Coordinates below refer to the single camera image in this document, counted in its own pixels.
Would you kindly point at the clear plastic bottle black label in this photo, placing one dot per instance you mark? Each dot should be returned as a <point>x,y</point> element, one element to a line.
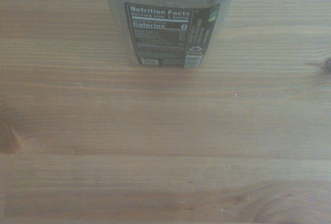
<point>165,27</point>

